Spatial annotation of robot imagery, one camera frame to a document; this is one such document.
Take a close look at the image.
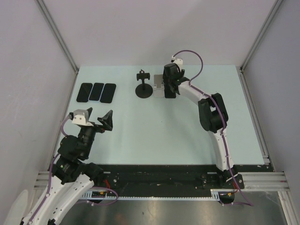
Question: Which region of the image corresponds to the white phone stand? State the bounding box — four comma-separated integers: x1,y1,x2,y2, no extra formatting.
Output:
153,75,165,98

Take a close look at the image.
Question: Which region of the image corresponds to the black smartphone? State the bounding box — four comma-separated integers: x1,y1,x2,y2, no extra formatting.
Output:
76,83,93,103

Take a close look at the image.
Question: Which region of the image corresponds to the black phone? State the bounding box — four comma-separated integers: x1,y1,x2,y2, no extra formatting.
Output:
100,83,116,104

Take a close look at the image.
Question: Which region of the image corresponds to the black round-base phone stand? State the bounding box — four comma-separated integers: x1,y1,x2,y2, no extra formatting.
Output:
135,69,153,98

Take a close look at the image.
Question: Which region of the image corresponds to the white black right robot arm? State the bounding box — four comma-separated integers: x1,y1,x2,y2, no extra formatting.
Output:
96,62,236,188

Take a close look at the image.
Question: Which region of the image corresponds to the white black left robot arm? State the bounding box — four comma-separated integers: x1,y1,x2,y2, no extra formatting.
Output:
21,107,113,225

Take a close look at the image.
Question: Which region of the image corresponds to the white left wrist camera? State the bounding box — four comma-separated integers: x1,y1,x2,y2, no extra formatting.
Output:
72,109,90,126

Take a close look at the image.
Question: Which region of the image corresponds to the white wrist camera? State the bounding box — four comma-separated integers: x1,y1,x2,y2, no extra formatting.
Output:
171,55,183,71
72,109,90,126

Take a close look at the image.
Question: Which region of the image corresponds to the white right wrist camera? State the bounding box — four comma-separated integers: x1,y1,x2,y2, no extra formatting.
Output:
171,55,183,71

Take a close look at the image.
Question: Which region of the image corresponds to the white slotted cable duct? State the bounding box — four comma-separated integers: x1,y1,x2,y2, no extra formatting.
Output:
79,189,220,202

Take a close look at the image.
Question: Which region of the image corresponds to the purple cable lower left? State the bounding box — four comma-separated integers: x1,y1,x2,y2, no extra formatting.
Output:
77,186,118,207

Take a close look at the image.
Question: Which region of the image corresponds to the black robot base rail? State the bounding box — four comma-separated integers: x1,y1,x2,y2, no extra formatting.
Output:
77,164,246,197

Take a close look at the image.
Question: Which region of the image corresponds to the aluminium corner frame post left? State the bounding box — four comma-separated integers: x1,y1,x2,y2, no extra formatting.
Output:
35,0,79,74

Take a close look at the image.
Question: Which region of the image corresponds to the aluminium corner frame post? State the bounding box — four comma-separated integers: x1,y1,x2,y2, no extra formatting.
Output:
240,0,285,72
35,0,79,74

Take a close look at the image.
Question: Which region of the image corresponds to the aluminium corner frame post right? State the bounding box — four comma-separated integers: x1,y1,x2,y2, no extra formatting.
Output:
240,0,285,72

